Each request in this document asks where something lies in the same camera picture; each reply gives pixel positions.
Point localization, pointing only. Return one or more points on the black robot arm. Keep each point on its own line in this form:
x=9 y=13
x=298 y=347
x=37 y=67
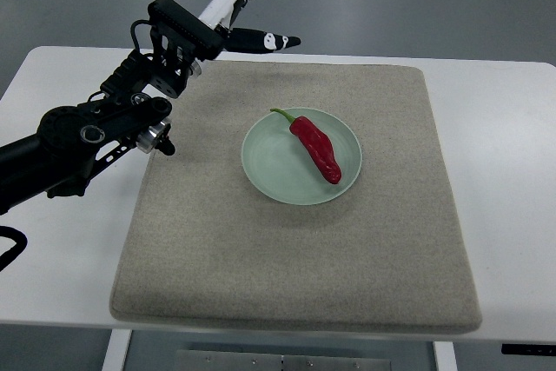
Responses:
x=73 y=144

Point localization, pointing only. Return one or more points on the red chili pepper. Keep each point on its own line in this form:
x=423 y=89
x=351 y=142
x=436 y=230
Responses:
x=316 y=143

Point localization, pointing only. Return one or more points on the beige felt mat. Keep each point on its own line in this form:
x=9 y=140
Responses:
x=205 y=247

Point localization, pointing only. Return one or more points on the white table leg left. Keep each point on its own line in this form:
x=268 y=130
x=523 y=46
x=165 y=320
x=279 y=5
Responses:
x=117 y=349

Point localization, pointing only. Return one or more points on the white table leg right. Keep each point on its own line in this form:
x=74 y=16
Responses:
x=444 y=355

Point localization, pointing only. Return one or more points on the black table control panel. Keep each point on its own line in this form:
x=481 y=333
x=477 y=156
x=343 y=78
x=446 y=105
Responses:
x=528 y=349

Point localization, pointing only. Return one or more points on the pale green plate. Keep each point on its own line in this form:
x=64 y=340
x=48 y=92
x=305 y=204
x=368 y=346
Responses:
x=301 y=156

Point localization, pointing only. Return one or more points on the metal table base plate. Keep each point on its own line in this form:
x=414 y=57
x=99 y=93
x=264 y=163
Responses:
x=218 y=360

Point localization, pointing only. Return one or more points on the white table leg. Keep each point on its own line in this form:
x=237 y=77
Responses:
x=444 y=355
x=117 y=349

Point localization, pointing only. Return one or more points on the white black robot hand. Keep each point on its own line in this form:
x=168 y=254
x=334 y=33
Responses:
x=220 y=15

